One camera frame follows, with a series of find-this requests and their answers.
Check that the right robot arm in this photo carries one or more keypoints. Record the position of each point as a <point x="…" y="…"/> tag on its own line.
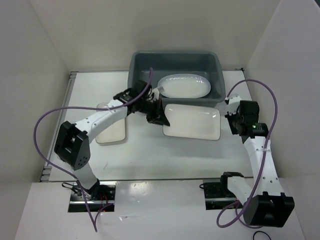
<point x="265" y="204"/>

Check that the rectangular white plate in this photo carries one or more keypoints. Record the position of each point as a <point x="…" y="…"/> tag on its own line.
<point x="193" y="122"/>
<point x="115" y="133"/>

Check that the aluminium table edge rail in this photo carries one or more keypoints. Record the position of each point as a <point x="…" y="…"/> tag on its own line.
<point x="47" y="169"/>

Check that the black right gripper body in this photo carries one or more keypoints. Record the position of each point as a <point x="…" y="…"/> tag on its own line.
<point x="233" y="120"/>

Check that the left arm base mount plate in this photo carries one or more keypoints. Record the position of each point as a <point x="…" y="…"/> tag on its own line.
<point x="106" y="198"/>

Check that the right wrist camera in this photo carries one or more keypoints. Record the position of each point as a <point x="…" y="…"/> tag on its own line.
<point x="232" y="104"/>

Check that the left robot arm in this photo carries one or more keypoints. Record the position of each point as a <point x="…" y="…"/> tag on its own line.
<point x="73" y="141"/>

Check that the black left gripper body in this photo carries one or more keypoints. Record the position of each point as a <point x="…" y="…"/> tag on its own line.
<point x="150" y="108"/>

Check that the large oval white plate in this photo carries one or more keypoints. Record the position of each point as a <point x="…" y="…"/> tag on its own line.
<point x="184" y="85"/>

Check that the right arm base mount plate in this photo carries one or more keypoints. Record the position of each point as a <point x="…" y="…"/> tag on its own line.
<point x="216" y="194"/>

